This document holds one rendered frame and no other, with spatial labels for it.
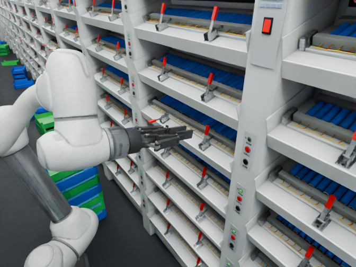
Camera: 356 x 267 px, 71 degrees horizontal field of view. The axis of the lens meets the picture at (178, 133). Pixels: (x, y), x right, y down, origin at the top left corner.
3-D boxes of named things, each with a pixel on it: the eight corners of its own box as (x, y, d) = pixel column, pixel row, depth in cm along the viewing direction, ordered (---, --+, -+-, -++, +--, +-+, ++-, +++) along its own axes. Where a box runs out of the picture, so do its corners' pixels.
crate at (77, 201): (58, 215, 153) (55, 206, 149) (45, 198, 166) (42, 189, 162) (102, 191, 172) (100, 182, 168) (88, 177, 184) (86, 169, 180)
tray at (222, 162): (233, 181, 83) (229, 163, 77) (143, 117, 126) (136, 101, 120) (272, 147, 90) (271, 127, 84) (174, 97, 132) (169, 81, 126)
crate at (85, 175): (51, 196, 145) (48, 185, 141) (39, 179, 158) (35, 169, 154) (98, 172, 164) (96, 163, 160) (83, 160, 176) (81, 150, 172)
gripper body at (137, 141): (116, 147, 74) (143, 142, 80) (129, 160, 68) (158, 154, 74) (117, 123, 72) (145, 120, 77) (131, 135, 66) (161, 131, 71)
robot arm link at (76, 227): (60, 260, 123) (88, 224, 140) (84, 264, 116) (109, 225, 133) (-50, 125, 91) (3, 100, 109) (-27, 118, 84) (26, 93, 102)
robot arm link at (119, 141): (109, 167, 65) (130, 163, 69) (111, 136, 62) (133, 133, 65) (97, 152, 72) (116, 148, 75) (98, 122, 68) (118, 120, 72)
